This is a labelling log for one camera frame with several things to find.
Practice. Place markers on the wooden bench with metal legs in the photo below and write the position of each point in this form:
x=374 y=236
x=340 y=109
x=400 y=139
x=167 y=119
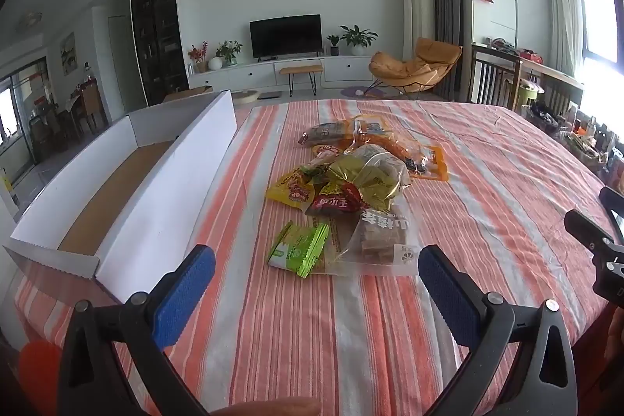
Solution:
x=300 y=69

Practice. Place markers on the white round vase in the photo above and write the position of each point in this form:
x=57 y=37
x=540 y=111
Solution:
x=215 y=63

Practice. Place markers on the pile of small shelf clutter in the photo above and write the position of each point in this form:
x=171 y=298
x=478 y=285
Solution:
x=580 y=133

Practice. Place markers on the framed wall picture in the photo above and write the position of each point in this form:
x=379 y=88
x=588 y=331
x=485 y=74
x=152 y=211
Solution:
x=68 y=50

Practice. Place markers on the orange striped blanket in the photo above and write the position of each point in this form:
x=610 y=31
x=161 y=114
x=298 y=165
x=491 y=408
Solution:
x=341 y=348

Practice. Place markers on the yellow-edged clear packet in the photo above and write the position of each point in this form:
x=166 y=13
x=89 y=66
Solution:
x=363 y=123

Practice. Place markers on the black flat television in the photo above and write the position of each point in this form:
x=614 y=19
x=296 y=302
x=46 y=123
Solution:
x=285 y=37

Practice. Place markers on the covered standing air conditioner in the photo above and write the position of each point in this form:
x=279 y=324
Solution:
x=419 y=6

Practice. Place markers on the white television cabinet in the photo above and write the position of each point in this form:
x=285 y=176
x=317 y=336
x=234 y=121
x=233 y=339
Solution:
x=253 y=72

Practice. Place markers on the dark glass display cabinet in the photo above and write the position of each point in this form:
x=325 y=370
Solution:
x=158 y=31

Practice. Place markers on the white cardboard box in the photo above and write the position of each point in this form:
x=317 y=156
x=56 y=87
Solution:
x=161 y=221

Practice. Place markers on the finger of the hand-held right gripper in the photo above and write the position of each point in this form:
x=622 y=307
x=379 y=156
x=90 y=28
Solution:
x=614 y=204
x=585 y=228

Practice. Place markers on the small dark-potted plant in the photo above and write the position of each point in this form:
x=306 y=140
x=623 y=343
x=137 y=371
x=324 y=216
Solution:
x=334 y=45

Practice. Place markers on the orange lounge chair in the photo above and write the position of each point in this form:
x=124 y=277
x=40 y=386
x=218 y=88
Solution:
x=414 y=65

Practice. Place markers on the white sheer curtain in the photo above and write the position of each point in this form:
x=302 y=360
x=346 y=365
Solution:
x=563 y=11

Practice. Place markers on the red flower arrangement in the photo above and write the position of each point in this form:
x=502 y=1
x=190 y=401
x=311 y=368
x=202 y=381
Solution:
x=198 y=54

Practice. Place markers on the green bushy potted plant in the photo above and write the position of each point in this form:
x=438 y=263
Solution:
x=229 y=51

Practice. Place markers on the dark framed window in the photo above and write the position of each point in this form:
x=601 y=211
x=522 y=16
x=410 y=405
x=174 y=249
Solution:
x=602 y=31

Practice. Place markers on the dark brown snack packet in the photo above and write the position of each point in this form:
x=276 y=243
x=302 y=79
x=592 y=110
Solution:
x=324 y=133

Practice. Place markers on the red-brown and yellow packet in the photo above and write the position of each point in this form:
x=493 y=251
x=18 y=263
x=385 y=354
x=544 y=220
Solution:
x=336 y=201

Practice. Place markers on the clear hawthorn slice bag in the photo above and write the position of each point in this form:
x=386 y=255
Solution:
x=378 y=235

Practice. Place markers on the purple round rug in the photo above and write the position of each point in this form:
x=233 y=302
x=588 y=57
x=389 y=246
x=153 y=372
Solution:
x=351 y=92

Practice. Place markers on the white door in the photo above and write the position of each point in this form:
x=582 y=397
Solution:
x=121 y=60

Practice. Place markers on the green snack packet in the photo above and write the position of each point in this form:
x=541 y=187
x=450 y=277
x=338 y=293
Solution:
x=297 y=250

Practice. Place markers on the person's left hand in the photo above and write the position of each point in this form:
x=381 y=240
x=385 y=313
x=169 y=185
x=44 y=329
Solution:
x=273 y=408

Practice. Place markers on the clear braised meat packet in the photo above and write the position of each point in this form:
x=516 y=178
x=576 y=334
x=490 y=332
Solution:
x=385 y=172

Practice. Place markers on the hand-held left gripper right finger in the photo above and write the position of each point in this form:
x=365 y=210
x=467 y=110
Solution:
x=448 y=294

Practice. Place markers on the large leafy potted plant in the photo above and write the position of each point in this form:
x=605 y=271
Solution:
x=358 y=38

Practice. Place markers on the brown cardboard box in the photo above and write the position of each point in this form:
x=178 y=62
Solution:
x=187 y=94

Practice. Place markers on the green plastic stool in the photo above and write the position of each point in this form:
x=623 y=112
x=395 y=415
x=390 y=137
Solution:
x=530 y=93

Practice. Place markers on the yellow peanut packet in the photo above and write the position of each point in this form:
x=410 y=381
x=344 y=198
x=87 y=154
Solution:
x=287 y=192

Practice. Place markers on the clear chicken leg packet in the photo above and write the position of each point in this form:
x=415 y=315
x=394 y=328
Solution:
x=395 y=145

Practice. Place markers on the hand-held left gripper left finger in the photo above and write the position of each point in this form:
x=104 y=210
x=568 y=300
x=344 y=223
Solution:
x=185 y=289

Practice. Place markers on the white round cat bed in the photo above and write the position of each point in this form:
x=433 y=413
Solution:
x=245 y=97

